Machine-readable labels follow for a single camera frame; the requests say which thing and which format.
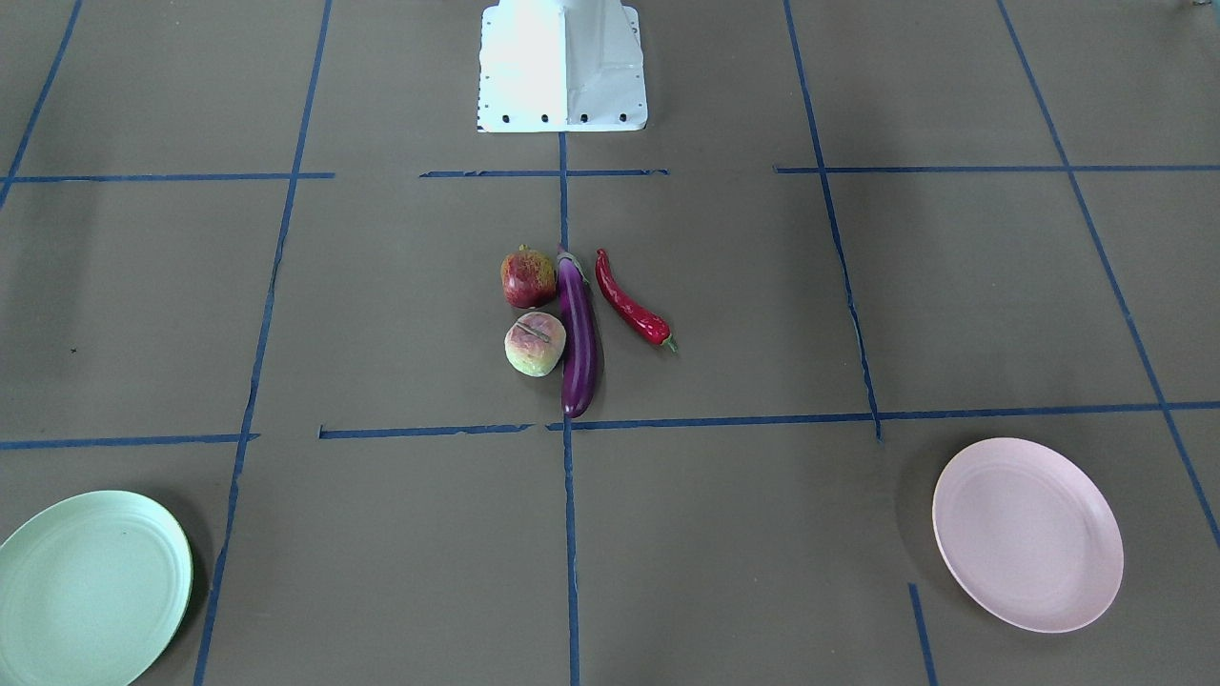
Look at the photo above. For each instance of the red pomegranate fruit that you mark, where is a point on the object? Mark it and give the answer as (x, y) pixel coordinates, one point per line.
(528, 278)

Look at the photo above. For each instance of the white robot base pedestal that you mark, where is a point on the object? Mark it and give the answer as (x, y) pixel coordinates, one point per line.
(561, 66)

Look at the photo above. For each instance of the pink plate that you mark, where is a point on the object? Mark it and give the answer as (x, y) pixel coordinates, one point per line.
(1028, 535)

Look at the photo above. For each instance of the light green plate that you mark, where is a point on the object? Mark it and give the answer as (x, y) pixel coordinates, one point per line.
(93, 590)

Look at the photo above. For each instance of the red chili pepper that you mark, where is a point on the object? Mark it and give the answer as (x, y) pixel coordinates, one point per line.
(651, 327)

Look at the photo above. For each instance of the purple eggplant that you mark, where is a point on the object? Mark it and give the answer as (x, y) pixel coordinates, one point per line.
(581, 358)

